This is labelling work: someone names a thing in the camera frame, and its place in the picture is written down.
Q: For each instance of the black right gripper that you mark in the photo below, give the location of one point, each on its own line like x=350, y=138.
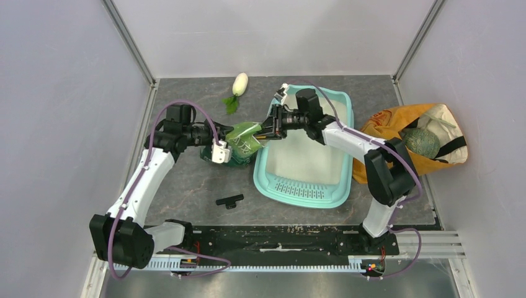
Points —
x=272, y=128

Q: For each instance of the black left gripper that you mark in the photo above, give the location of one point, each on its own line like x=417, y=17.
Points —
x=221, y=131

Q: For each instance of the green litter bag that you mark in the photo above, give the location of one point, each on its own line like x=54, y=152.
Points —
x=242, y=142

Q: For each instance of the teal plastic litter box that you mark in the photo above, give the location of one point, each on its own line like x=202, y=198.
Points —
x=299, y=171

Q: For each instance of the black bag clip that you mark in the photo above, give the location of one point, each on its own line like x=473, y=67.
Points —
x=229, y=202

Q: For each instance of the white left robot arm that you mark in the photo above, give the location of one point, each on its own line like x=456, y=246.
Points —
x=120, y=236

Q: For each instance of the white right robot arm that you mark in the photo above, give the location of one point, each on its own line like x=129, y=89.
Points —
x=390, y=172

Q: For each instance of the white toy radish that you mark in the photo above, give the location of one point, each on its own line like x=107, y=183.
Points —
x=238, y=89

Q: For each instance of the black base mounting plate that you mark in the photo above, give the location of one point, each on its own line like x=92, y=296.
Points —
x=281, y=245

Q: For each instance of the green netted melon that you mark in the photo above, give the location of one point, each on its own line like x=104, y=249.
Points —
x=421, y=142

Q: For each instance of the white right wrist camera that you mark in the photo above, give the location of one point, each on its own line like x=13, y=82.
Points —
x=281, y=94

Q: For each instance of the white slotted cable duct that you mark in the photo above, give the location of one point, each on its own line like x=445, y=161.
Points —
x=178, y=265

